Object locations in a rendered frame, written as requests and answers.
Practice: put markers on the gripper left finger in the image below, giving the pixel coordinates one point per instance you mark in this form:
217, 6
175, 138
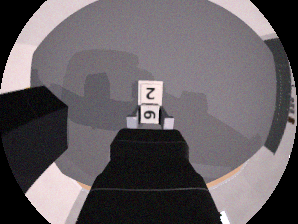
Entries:
133, 120

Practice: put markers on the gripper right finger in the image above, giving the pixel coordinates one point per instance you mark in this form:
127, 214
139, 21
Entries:
164, 119

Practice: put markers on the white number cube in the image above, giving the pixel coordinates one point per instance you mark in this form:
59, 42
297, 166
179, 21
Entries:
149, 112
150, 93

